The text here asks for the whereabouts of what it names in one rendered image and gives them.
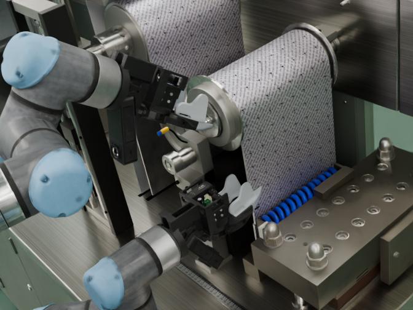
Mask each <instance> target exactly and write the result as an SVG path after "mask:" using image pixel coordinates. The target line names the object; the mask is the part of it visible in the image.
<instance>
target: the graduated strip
mask: <svg viewBox="0 0 413 310"><path fill-rule="evenodd" d="M142 233H144V232H143V231H142V232H140V233H139V234H137V235H136V236H135V237H138V236H139V235H141V234H142ZM174 267H175V268H176V269H178V270H179V271H181V272H182V273H183V274H184V275H185V276H187V277H188V278H190V279H191V280H192V281H193V282H195V283H196V284H197V285H199V286H200V287H201V288H203V289H204V290H205V291H206V292H208V293H209V294H210V295H211V296H213V297H214V298H216V299H217V300H218V301H219V302H221V303H222V304H223V305H225V306H226V307H227V308H229V309H230V310H247V309H246V308H244V307H243V306H242V305H241V304H239V303H238V302H236V301H235V300H234V299H233V298H231V297H230V296H229V295H227V294H226V293H224V292H223V291H222V290H221V289H219V288H218V287H217V286H215V285H214V284H212V283H211V282H210V281H209V280H207V279H206V278H204V277H203V276H202V275H200V274H199V273H198V272H197V271H195V270H194V269H192V268H191V267H190V266H188V265H187V264H186V263H185V262H183V261H182V260H180V262H179V263H178V264H176V265H175V266H174Z"/></svg>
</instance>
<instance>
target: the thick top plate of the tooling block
mask: <svg viewBox="0 0 413 310"><path fill-rule="evenodd" d="M393 147H394V149H395V158H394V159H393V160H391V161H381V160H379V159H378V158H377V149H376V150H375V151H374V152H373V153H371V154H370V155H369V156H367V157H366V158H364V159H363V160H362V161H361V162H359V163H358V164H357V165H355V166H354V167H352V169H353V170H354V171H355V177H353V178H352V179H351V180H350V181H348V182H347V183H346V184H344V185H343V186H342V187H340V188H339V189H338V190H337V191H335V192H334V193H332V194H331V195H330V196H329V197H327V198H326V199H325V200H321V199H319V198H317V197H315V196H313V197H312V198H311V199H310V200H308V201H307V202H306V203H304V204H303V205H302V206H300V207H299V208H298V209H296V210H295V211H294V212H293V213H291V214H290V215H288V216H287V217H286V218H284V219H283V220H281V222H279V223H278V224H277V225H278V227H279V230H280V232H281V235H282V238H283V240H284V243H283V245H282V246H281V247H279V248H275V249H271V248H267V247H266V246H265V245H264V239H262V238H261V237H259V238H257V239H256V240H255V241H254V242H252V243H251V249H252V253H253V260H254V267H255V268H257V269H258V270H260V271H262V272H263V273H264V274H266V275H268V276H269V277H271V278H272V279H273V280H275V281H277V282H278V283H279V284H281V285H282V286H284V287H286V288H287V289H288V290H290V291H292V292H293V293H295V294H296V295H297V296H299V297H301V298H302V299H303V300H305V301H306V302H308V303H310V304H311V305H312V306H314V307H316V308H317V309H319V310H320V309H321V308H323V307H324V306H325V305H326V304H327V303H329V302H330V301H331V300H332V299H333V298H334V297H335V296H336V295H338V294H339V293H340V292H341V291H342V290H343V289H344V288H345V287H346V286H348V285H349V284H350V283H351V282H352V281H354V280H355V279H356V278H357V277H358V276H359V275H360V274H361V273H362V272H364V271H365V270H366V269H367V268H368V267H370V265H372V264H373V263H374V262H375V261H376V260H377V259H378V258H380V237H381V236H382V235H383V234H384V233H386V232H387V231H388V230H389V229H390V228H391V227H392V226H394V225H395V224H396V223H397V222H399V220H400V219H402V218H403V217H404V216H405V215H407V214H408V213H409V212H410V211H411V210H412V209H413V153H411V152H409V151H406V150H404V149H401V148H399V147H396V146H393ZM312 242H319V243H320V244H321V245H322V246H323V248H324V252H325V254H326V258H327V259H328V265H327V267H325V268H324V269H322V270H319V271H314V270H312V269H310V268H308V266H307V263H306V261H307V252H308V248H309V245H310V244H311V243H312Z"/></svg>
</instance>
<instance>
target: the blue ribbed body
mask: <svg viewBox="0 0 413 310"><path fill-rule="evenodd" d="M338 170H340V169H335V168H333V167H329V168H328V169H327V171H324V172H323V173H322V175H318V176H317V178H314V179H313V180H312V182H309V183H307V185H306V186H303V187H302V188H301V190H298V191H296V194H292V195H291V196H290V198H287V199H285V203H284V202H281V203H280V204H279V207H274V208H273V211H269V212H268V214H267V215H263V216H262V221H264V222H266V221H268V222H271V221H272V222H275V223H276V224H278V223H279V222H281V220H283V219H284V218H286V217H287V216H288V215H290V214H291V213H293V212H294V211H295V210H296V209H298V208H299V207H300V206H302V205H303V204H304V203H306V202H307V201H308V200H310V199H311V198H312V197H313V196H314V193H313V189H314V188H316V187H317V186H318V185H319V184H321V183H322V182H324V181H325V180H326V179H327V178H329V177H330V176H331V175H333V174H334V173H336V172H337V171H338Z"/></svg>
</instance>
